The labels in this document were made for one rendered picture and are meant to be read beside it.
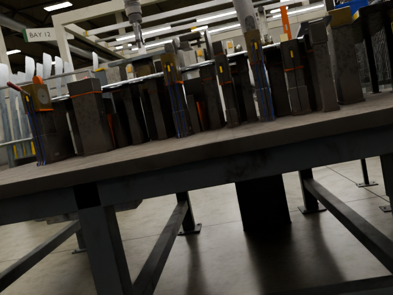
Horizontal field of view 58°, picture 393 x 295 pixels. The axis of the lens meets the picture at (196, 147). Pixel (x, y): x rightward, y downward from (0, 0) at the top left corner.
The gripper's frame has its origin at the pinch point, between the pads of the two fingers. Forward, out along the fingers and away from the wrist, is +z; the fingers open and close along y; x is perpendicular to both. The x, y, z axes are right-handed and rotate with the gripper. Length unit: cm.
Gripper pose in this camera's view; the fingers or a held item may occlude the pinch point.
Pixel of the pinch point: (142, 51)
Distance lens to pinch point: 213.0
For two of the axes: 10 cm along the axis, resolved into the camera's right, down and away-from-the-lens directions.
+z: 2.0, 9.8, 0.8
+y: 0.5, -1.0, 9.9
